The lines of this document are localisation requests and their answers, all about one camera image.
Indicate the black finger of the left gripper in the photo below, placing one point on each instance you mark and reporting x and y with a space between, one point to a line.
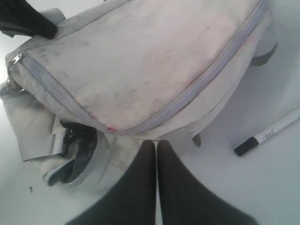
18 17

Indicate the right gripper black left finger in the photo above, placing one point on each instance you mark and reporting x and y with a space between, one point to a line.
132 200

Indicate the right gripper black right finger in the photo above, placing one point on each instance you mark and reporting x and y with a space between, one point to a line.
186 201

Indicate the white marker black cap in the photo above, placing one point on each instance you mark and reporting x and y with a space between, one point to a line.
266 133

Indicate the white fabric backpack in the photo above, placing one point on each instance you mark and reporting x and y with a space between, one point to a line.
125 71

